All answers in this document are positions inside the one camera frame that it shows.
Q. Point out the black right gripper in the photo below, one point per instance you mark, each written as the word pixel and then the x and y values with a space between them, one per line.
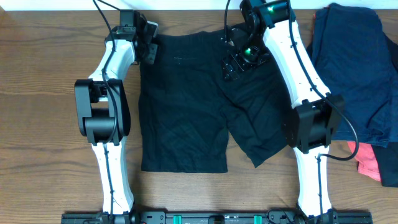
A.
pixel 236 56

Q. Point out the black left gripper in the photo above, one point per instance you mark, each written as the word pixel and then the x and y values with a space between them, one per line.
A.
pixel 150 52

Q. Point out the black shorts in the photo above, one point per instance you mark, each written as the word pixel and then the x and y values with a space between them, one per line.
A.
pixel 188 110

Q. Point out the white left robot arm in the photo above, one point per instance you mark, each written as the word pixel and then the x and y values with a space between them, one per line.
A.
pixel 103 112

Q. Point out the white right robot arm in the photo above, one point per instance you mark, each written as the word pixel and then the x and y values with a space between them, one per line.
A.
pixel 313 116

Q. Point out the navy blue garment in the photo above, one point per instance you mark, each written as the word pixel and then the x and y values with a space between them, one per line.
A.
pixel 350 52

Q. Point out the red garment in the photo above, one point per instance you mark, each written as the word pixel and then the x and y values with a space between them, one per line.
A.
pixel 367 163

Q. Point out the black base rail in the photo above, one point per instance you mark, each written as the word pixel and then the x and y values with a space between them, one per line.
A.
pixel 272 217

